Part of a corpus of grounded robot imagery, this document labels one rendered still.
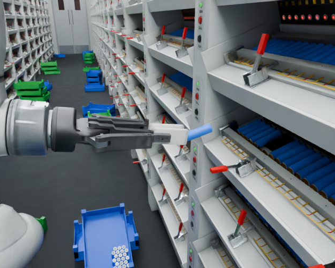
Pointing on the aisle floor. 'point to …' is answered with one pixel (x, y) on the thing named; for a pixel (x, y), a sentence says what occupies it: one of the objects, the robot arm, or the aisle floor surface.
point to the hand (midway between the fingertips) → (167, 134)
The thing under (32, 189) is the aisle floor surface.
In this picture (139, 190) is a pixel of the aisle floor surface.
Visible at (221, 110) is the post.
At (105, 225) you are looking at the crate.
